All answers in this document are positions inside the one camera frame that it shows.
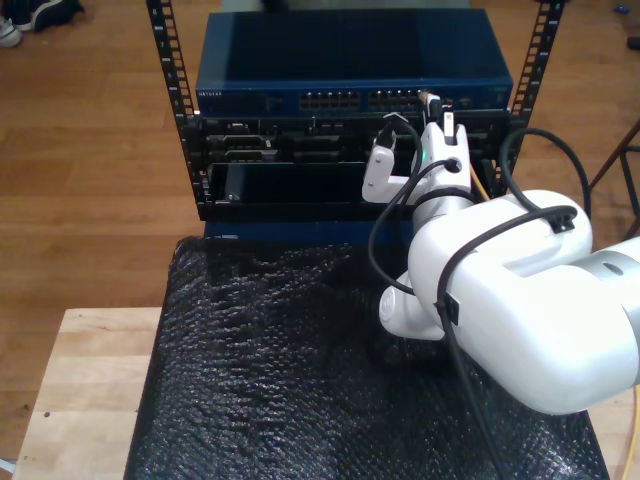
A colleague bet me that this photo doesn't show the dark blue rack unit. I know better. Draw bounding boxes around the dark blue rack unit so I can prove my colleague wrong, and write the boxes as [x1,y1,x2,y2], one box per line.
[203,219,419,246]

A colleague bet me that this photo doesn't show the yellow network cable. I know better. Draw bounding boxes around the yellow network cable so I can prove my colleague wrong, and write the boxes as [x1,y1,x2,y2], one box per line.
[417,87,640,480]

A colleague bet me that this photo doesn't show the black rack server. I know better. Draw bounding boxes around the black rack server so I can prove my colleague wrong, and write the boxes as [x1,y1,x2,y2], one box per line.
[182,113,521,169]

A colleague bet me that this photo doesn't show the blue network switch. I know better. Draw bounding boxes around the blue network switch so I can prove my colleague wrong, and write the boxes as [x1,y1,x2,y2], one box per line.
[194,8,515,117]

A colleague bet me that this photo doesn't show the black mesh mat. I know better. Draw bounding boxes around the black mesh mat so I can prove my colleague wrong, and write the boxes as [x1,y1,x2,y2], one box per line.
[123,238,609,480]

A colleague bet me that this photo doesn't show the wooden stand legs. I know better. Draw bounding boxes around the wooden stand legs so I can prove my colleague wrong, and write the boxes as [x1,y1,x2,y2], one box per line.
[587,117,640,241]

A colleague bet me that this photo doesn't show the black perforated rack rail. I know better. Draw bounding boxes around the black perforated rack rail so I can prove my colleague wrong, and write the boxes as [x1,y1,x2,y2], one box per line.
[144,0,201,121]
[508,0,569,121]

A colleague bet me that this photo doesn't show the dark sneaker white sole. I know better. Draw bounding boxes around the dark sneaker white sole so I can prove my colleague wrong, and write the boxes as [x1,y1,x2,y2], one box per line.
[14,0,84,32]

